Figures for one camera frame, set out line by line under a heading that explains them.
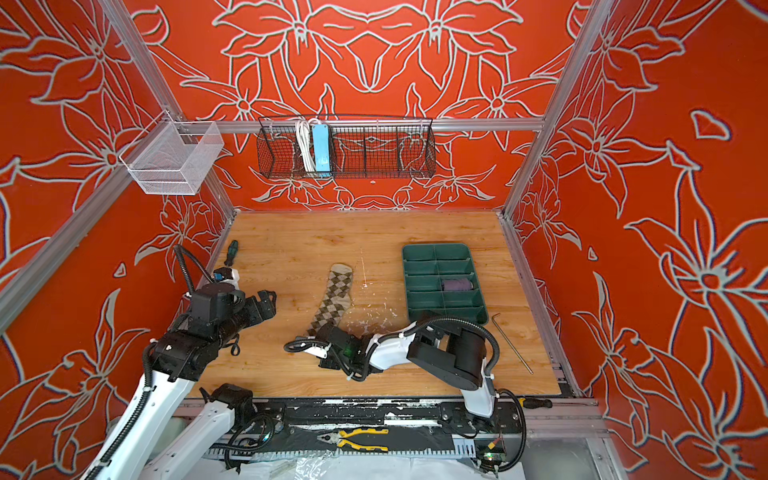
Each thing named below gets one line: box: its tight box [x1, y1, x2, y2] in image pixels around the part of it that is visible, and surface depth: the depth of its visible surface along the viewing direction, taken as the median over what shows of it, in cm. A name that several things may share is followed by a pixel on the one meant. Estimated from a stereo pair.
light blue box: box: [312, 124, 331, 172], surface depth 91 cm
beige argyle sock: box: [307, 263, 353, 336], surface depth 96 cm
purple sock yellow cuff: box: [442, 278, 474, 291], surface depth 92 cm
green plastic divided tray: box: [402, 243, 489, 326], surface depth 94 cm
